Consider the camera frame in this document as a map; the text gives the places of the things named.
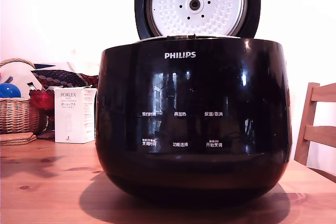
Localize dark patterned cloth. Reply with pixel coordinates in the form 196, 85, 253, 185
30, 62, 99, 90

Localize white Porlex cardboard box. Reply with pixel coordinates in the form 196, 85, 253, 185
54, 87, 98, 144

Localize woven wicker basket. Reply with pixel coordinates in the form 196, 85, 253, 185
0, 58, 40, 135

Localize black Philips rice cooker body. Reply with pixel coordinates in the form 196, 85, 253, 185
96, 35, 292, 204

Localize rice cooker lid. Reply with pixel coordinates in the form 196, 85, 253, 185
134, 0, 261, 41

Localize cork coaster stack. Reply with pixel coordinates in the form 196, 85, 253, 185
0, 132, 37, 146

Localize wooden chair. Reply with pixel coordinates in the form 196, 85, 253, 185
293, 82, 336, 183

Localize blue ball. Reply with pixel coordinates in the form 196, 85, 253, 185
0, 82, 22, 99

